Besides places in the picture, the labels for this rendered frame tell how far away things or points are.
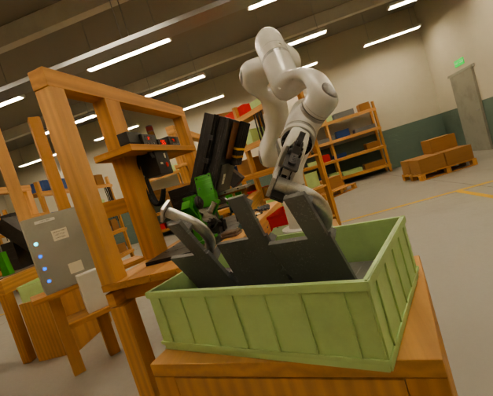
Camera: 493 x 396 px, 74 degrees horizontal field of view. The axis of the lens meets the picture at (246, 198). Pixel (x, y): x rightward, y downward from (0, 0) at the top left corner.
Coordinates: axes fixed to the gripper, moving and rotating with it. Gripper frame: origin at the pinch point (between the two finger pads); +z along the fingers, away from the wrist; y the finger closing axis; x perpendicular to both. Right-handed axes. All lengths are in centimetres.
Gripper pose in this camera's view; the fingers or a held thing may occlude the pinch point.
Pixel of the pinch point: (283, 182)
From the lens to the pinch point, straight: 68.3
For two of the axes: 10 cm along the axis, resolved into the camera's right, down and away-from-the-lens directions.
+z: -2.9, 6.6, -6.9
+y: 2.2, -6.6, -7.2
